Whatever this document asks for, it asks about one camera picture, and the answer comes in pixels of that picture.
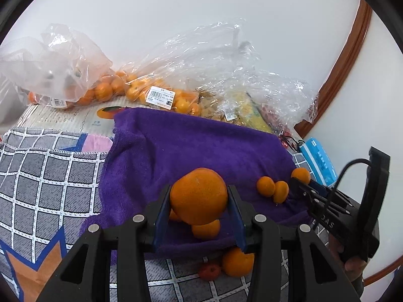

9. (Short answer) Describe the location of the purple towel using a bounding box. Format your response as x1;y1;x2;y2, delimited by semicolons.
80;107;312;260

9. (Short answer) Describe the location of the person's right hand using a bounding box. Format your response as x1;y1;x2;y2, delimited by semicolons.
327;234;369;294

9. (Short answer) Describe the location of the black cable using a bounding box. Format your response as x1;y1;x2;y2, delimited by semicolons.
334;158;371;196

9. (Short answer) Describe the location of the small mandarin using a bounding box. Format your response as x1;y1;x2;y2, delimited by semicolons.
256;176;275;198
191;218;221;240
273;181;289;204
290;167;311;185

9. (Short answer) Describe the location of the brown wooden trim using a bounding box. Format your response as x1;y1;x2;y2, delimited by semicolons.
294;0;374;136
362;256;403;287

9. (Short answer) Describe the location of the small red black object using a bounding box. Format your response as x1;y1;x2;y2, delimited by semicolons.
279;134;304;152

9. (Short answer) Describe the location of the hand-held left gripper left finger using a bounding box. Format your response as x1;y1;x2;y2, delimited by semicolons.
36;184;173;302

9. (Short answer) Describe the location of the clear plastic bag of mandarins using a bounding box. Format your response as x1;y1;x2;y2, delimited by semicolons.
0;23;126;109

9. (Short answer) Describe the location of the plastic bag of red fruit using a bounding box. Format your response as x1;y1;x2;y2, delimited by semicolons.
261;104;295;139

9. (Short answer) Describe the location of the blue tissue packet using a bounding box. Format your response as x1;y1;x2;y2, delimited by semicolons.
297;137;338;187

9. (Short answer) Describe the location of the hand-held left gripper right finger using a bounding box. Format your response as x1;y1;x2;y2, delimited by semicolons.
227;184;361;302

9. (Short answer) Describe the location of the plastic bag of tan fruits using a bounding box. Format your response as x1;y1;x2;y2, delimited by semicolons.
197;86;243;122

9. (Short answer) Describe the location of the medium orange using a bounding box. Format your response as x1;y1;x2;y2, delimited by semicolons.
221;247;255;278

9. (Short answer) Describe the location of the labelled plastic bag of mandarins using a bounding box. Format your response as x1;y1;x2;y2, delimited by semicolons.
124;17;262;117

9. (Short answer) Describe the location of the small red fruit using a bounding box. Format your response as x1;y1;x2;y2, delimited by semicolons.
198;262;222;280

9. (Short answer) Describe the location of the white plastic bag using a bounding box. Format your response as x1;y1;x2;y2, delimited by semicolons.
0;79;29;128

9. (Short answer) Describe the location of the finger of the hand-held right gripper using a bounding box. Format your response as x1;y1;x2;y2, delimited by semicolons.
310;181;350;210
290;178;318;214

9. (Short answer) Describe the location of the plastic bag of yellow fruit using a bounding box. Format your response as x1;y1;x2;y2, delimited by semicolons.
220;69;320;134

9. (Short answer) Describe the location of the cardboard box with mango print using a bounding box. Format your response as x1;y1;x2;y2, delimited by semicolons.
14;104;133;137

